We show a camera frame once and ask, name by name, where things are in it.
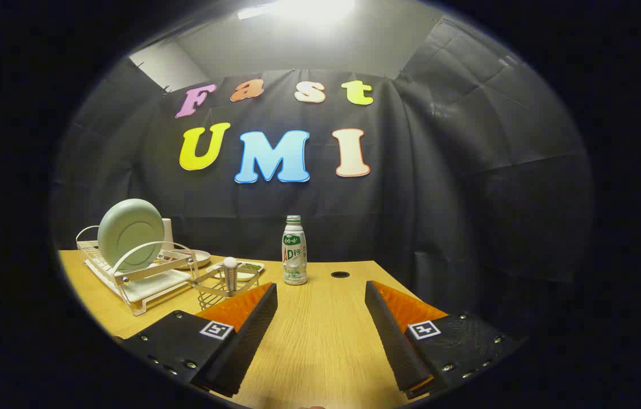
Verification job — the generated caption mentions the pale green plate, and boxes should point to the pale green plate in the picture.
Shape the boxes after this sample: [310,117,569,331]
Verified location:
[97,198,166,271]

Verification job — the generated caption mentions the white-handled metal spoon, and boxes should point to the white-handled metal spoon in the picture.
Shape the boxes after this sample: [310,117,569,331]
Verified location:
[223,257,240,296]

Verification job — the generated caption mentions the white green drink bottle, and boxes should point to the white green drink bottle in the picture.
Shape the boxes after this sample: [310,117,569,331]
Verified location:
[282,215,308,286]

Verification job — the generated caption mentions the small white plate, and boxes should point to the small white plate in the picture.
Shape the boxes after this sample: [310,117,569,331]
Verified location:
[176,249,211,269]

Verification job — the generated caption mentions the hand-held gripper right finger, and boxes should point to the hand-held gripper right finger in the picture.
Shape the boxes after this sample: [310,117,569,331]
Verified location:
[365,280,520,400]

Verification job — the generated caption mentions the white wire dish rack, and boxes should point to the white wire dish rack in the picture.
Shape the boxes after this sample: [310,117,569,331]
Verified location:
[76,225,202,316]

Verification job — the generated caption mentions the ceiling light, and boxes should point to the ceiling light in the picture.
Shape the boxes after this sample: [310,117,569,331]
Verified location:
[238,0,355,23]

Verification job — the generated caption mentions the metal wire basket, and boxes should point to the metal wire basket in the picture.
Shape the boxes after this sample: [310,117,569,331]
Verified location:
[190,262,260,310]

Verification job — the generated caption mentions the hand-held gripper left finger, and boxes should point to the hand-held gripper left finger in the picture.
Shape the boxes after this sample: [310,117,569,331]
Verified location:
[118,282,278,398]

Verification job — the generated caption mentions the white divided bean dish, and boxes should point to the white divided bean dish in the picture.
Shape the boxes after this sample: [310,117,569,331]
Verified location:
[213,260,265,282]

